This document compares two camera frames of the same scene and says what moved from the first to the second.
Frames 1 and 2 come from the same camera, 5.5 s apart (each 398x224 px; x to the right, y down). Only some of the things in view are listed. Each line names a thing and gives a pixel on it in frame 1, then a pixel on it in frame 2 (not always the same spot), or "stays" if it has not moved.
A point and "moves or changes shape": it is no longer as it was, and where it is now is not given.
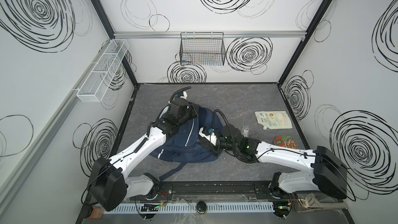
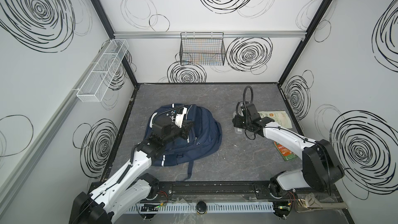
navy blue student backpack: (184, 146) moves or changes shape
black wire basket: (204, 48) stays
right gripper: (204, 142) -> (239, 122)
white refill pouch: (273, 120) stays
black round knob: (201, 207) stays
